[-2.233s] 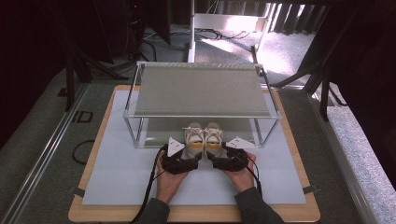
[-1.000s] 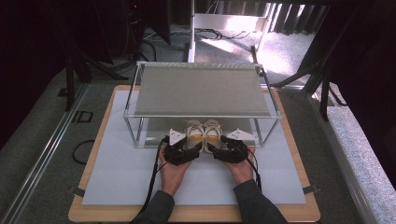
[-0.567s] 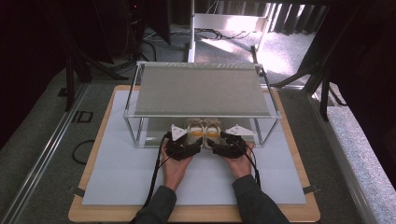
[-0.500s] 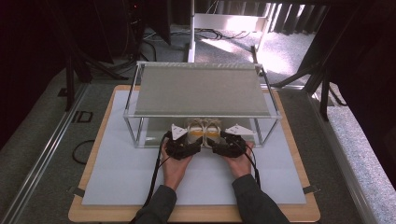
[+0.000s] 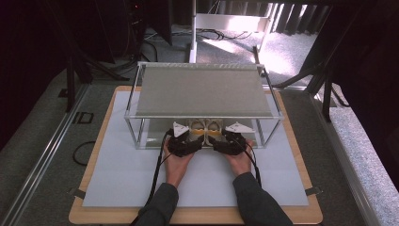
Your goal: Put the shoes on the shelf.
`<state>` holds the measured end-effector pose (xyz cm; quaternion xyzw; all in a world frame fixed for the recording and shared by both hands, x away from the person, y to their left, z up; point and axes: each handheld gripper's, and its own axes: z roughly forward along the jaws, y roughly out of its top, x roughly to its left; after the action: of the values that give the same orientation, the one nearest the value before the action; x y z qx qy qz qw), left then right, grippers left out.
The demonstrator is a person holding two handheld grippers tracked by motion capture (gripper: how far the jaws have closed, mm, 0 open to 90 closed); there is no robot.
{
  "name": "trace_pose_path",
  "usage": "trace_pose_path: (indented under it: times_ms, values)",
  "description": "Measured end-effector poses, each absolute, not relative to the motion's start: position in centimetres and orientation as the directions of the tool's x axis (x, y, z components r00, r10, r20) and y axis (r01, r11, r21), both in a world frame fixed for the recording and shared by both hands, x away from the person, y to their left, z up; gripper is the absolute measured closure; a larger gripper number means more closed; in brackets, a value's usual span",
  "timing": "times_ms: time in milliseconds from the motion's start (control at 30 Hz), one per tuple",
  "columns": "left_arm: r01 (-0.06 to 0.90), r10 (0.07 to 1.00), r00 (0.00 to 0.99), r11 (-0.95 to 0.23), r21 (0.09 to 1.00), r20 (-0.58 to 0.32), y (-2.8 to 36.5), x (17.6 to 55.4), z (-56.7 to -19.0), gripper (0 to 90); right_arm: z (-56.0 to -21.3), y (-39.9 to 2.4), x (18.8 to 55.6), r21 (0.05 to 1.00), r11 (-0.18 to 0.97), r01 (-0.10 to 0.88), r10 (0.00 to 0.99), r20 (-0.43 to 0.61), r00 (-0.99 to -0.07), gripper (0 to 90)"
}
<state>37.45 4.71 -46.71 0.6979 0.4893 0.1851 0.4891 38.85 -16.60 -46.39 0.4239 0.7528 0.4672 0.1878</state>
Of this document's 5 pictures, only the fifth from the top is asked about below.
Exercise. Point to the aluminium rail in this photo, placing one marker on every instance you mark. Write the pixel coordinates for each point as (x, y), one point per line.
(40, 157)
(342, 157)

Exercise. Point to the white grey sneaker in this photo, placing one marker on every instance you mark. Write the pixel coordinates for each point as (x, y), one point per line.
(196, 128)
(215, 128)

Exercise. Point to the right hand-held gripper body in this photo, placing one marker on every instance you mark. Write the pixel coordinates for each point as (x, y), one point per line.
(233, 144)

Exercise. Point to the person's left hand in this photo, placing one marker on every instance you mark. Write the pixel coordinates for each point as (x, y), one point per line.
(177, 169)

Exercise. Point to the white table mat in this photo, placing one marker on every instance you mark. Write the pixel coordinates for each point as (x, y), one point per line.
(125, 182)

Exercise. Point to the wooden board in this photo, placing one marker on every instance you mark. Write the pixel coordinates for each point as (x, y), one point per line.
(204, 216)

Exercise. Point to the black rectangular floor frame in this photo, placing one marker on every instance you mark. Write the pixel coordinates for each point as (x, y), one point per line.
(75, 117)

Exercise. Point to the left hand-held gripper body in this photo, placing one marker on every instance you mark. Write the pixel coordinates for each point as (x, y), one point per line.
(180, 146)

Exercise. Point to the black tripod stand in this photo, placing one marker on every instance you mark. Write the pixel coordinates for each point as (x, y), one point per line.
(326, 94)

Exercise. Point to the black tape strip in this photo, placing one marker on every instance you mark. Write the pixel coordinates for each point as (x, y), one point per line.
(79, 193)
(313, 190)

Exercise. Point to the metal two-tier shoe rack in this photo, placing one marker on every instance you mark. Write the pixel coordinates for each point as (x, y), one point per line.
(204, 94)

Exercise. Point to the person's right hand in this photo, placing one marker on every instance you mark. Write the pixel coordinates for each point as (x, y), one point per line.
(240, 163)

